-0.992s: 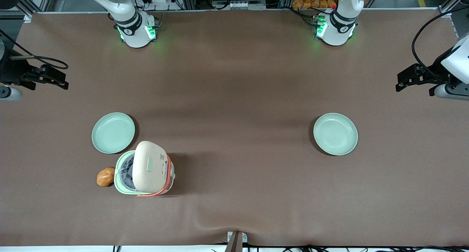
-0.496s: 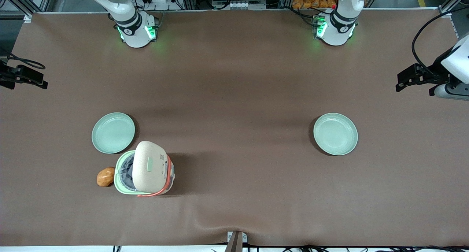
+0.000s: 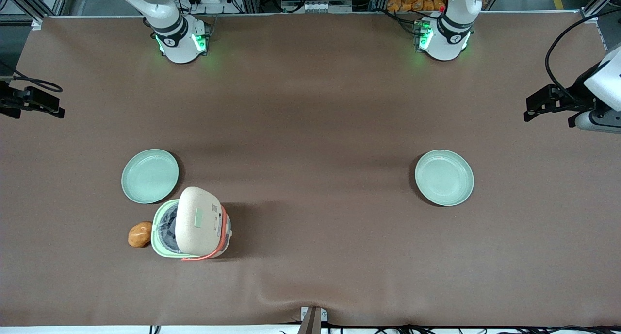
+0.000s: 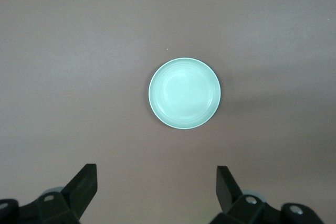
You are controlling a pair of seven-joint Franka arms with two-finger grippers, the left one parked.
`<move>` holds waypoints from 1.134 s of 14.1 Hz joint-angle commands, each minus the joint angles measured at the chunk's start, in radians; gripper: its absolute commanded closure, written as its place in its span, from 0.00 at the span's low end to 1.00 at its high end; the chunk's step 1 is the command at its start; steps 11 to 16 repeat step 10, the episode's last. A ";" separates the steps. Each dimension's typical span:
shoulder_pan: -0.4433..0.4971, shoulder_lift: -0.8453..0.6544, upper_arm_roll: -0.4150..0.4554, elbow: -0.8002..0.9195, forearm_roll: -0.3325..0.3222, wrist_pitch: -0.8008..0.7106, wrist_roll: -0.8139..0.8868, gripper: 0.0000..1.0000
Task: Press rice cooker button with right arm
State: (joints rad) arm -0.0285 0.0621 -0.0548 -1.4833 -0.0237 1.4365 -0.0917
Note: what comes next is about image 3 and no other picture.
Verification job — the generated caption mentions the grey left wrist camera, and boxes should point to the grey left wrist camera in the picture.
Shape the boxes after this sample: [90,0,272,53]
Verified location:
[568,109,621,134]

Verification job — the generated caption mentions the pale green plate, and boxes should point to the pale green plate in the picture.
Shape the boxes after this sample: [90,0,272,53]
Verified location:
[414,150,475,207]
[121,149,180,205]

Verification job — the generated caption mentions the brown mount bar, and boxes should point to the brown mount bar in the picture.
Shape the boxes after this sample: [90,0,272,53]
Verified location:
[297,308,322,334]

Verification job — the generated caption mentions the aluminium frame profile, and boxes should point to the aluminium frame profile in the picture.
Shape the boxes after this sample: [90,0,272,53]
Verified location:
[0,0,73,31]
[580,0,621,51]

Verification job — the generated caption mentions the grey metal clamp bracket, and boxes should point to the grey metal clamp bracket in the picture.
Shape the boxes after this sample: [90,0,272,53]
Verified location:
[301,306,328,323]

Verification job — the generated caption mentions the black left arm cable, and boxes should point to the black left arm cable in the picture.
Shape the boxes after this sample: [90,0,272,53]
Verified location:
[545,8,621,106]

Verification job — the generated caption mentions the cream rice cooker orange trim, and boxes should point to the cream rice cooker orange trim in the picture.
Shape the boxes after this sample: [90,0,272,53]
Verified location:
[151,186,232,262]

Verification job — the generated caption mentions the white connector block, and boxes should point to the white connector block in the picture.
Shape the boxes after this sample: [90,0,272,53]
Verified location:
[303,1,353,13]

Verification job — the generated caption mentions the brown bread roll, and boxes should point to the brown bread roll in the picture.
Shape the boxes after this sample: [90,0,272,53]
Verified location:
[128,221,153,249]

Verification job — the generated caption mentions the brown table cloth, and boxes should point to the brown table cloth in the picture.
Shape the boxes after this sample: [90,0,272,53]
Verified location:
[0,11,621,328]

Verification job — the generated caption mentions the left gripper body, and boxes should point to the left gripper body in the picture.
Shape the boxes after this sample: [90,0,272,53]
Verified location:
[577,47,621,112]

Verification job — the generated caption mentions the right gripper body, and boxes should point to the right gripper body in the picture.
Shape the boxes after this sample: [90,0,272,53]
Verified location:
[0,81,23,120]

